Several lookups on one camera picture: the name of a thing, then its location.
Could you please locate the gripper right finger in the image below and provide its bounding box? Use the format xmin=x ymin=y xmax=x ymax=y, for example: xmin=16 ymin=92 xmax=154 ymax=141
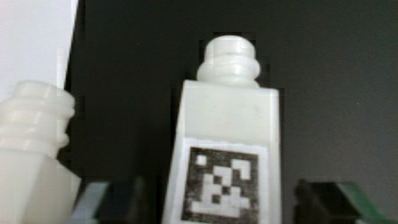
xmin=293 ymin=179 xmax=380 ymax=224

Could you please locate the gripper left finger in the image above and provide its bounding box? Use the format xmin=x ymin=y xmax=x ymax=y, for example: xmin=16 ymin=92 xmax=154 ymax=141
xmin=69 ymin=177 xmax=149 ymax=224

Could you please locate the white leg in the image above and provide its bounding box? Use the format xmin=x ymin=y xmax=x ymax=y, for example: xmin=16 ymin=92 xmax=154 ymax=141
xmin=161 ymin=35 xmax=280 ymax=224
xmin=0 ymin=81 xmax=81 ymax=224

